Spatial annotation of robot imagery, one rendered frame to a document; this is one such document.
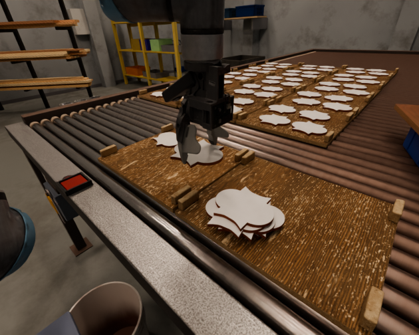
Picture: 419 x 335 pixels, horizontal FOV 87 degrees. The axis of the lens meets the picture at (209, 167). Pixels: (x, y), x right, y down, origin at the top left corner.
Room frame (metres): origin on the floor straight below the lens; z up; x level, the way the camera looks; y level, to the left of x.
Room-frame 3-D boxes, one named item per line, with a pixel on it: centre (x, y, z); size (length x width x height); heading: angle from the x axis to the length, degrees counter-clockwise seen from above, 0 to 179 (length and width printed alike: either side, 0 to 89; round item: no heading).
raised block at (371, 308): (0.16, -0.23, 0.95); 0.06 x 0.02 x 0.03; 137
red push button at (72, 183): (0.56, 0.41, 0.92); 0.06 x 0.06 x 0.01; 47
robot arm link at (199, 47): (0.45, 0.00, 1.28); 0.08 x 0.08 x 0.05
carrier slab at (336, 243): (0.39, -0.18, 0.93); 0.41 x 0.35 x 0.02; 47
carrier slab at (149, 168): (0.68, 0.13, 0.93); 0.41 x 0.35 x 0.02; 47
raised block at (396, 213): (0.36, -0.41, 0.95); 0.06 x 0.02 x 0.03; 137
